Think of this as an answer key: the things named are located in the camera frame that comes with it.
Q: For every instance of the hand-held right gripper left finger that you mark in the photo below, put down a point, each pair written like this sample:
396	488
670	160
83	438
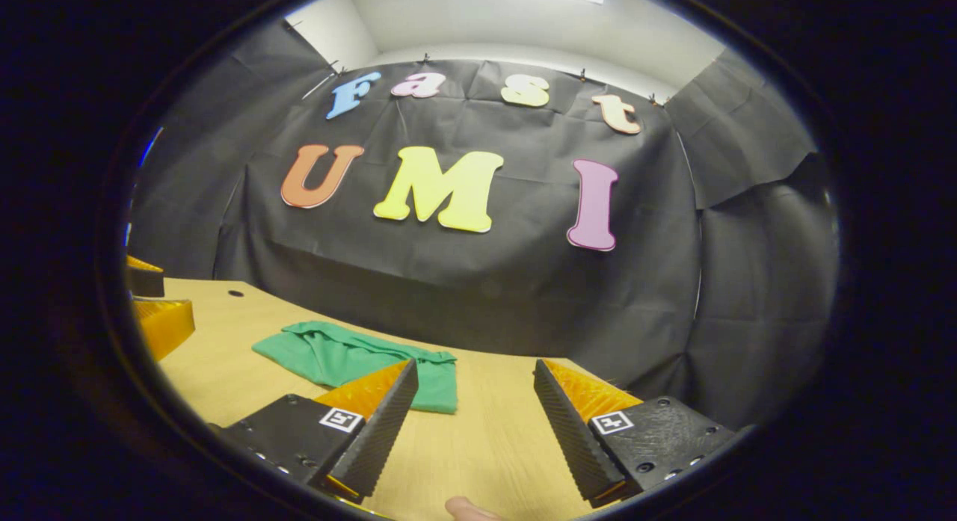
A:
389	424

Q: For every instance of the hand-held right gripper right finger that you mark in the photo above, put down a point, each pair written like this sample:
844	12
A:
572	431

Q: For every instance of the green T-shirt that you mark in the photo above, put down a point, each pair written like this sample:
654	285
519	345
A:
336	353

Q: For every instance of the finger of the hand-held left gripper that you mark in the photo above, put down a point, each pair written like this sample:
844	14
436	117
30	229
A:
146	280
164	323

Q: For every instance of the black backdrop cloth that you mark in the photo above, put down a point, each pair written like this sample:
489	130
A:
486	282

